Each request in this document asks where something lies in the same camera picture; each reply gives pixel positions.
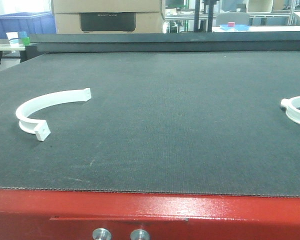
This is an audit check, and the grey side table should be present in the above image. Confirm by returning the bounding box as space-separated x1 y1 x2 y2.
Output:
0 43 28 65

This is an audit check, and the right silver knob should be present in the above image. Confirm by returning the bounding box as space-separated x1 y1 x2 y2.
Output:
130 229 150 240

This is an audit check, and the left silver knob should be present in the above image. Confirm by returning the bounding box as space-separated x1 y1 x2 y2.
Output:
92 228 112 240

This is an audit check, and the silver knob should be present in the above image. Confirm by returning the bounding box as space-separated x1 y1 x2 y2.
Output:
92 228 112 240
130 229 150 240

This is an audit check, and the blue plastic crate background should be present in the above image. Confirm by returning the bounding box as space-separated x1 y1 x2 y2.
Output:
0 11 57 39

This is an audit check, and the red metal table frame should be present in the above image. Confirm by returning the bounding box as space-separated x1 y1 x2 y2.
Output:
0 189 300 240

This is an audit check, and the green small block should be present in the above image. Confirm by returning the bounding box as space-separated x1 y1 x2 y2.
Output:
20 36 30 46

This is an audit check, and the white half-ring pipe clamp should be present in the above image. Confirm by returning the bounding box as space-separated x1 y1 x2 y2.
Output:
15 88 92 142

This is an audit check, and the dark grey table mat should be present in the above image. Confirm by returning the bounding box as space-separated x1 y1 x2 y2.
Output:
0 51 300 197

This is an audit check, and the blue small cup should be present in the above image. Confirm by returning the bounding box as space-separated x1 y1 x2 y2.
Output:
18 31 28 39

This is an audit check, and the large cardboard box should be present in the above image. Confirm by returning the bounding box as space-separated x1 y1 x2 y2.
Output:
52 0 165 34

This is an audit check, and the white paper cup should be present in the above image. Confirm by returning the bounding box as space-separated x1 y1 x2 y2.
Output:
6 32 20 47

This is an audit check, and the blue tray with red cube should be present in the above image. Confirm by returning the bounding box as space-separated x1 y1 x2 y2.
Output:
219 22 250 31

